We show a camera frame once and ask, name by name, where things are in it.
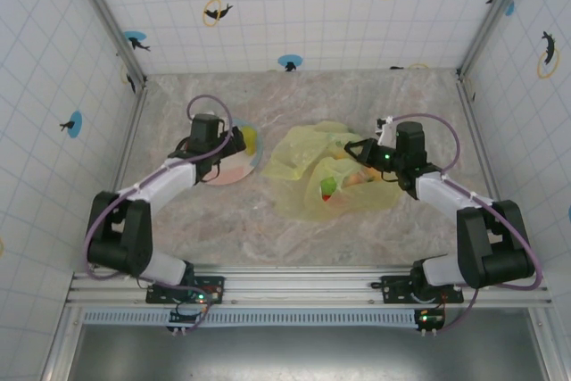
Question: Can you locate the black controller box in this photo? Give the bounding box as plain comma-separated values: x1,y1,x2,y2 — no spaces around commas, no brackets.
413,308,446,336
167,309,200,334

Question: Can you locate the round patterned plate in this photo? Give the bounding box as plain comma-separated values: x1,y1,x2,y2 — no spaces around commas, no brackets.
203,116,265,187

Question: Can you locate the white slotted cable duct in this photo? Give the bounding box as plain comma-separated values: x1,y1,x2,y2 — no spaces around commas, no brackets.
82,309,423,327

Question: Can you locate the green circuit board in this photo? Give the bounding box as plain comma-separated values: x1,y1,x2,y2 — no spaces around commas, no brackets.
192,283,226,306

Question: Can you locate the aluminium frame post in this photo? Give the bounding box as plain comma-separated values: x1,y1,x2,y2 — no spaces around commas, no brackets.
456,0,537,79
66,0,149,88

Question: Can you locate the grey metal panel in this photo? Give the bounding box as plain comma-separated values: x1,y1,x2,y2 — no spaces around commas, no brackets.
73,325,548,381

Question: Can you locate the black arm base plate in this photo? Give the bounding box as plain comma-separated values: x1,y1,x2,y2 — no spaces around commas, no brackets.
381,273,465,305
145,275,227,306

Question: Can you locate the yellow translucent plastic bag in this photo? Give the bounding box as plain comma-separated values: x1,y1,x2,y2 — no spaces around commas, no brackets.
261,120,402,223

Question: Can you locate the aluminium side rail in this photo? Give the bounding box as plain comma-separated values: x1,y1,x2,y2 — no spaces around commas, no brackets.
456,72,506,213
91,85,149,271

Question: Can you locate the yellow-green fruit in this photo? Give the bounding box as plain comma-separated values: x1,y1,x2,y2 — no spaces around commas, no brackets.
240,127,260,155

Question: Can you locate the aluminium mounting rail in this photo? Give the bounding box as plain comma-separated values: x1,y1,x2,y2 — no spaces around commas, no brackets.
66,264,554,309

